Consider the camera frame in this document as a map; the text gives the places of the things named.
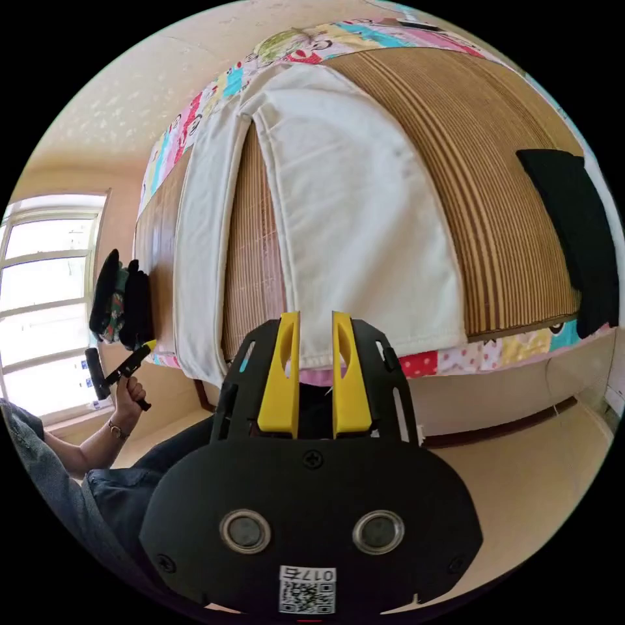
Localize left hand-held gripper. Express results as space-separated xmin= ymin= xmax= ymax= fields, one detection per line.
xmin=103 ymin=339 xmax=158 ymax=412

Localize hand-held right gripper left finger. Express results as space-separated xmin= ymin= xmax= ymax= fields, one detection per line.
xmin=257 ymin=312 xmax=300 ymax=439

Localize window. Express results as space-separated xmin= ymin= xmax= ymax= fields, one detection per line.
xmin=0 ymin=191 xmax=112 ymax=426

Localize person's left hand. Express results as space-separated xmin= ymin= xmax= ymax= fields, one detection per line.
xmin=112 ymin=374 xmax=148 ymax=424

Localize person's body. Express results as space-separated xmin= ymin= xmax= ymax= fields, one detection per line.
xmin=0 ymin=396 xmax=218 ymax=604

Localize person's left forearm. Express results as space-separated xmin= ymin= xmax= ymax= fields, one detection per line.
xmin=42 ymin=413 xmax=132 ymax=482

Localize pile of clothes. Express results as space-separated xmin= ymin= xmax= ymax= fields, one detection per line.
xmin=88 ymin=248 xmax=157 ymax=352

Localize bed with woven mat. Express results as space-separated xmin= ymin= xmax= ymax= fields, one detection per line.
xmin=133 ymin=15 xmax=620 ymax=383

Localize black garment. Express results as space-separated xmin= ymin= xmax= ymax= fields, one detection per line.
xmin=515 ymin=148 xmax=621 ymax=340

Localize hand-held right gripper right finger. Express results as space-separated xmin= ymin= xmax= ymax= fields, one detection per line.
xmin=332 ymin=310 xmax=378 ymax=439

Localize white pants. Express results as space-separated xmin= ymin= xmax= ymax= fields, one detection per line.
xmin=173 ymin=62 xmax=471 ymax=389

